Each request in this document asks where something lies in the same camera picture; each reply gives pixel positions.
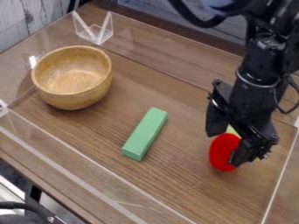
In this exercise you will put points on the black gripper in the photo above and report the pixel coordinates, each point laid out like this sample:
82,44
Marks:
243,105

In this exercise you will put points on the red plush strawberry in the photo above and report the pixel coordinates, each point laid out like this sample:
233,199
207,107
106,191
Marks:
221,148

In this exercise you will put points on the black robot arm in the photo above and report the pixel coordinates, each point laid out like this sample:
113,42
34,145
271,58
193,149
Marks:
272,43

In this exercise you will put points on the green rectangular block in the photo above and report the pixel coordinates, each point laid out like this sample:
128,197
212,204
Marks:
144,134

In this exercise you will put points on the wooden bowl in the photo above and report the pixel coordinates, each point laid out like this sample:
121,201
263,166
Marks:
72,76

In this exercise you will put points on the clear acrylic corner stand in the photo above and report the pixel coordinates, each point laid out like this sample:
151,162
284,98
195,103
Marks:
96,34

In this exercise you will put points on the clear acrylic front barrier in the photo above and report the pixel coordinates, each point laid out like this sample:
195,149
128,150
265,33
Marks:
96,194

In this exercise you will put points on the black metal table frame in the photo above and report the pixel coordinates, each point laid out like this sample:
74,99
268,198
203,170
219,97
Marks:
25,211

